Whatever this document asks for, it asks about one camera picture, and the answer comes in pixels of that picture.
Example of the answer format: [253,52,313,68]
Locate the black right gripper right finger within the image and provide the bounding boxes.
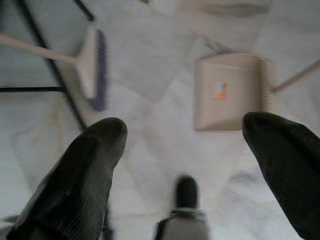
[242,111,320,240]

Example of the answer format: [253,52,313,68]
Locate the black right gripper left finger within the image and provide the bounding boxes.
[6,117,129,240]

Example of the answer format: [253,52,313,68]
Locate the black folding chair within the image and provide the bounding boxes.
[0,0,96,130]

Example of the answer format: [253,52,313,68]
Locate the beige plastic dustpan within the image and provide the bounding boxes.
[194,52,320,131]

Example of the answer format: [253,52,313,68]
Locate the beige broom purple bristles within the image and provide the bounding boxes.
[0,26,110,113]

